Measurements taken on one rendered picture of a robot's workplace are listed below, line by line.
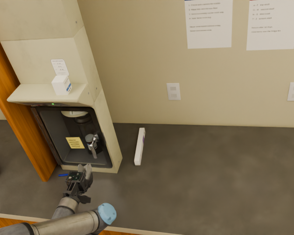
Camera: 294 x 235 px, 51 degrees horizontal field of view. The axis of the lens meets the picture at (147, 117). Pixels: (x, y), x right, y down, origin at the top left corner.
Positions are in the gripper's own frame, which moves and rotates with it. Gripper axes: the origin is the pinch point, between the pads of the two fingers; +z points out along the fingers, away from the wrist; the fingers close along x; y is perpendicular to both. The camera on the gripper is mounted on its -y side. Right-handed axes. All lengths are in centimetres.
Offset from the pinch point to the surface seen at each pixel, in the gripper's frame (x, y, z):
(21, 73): 24, 42, 13
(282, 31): -84, 35, 57
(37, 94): 13.8, 36.7, 5.3
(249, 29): -70, 37, 57
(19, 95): 21.7, 36.7, 4.6
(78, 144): 9.8, 1.7, 12.3
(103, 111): -5.3, 17.2, 19.4
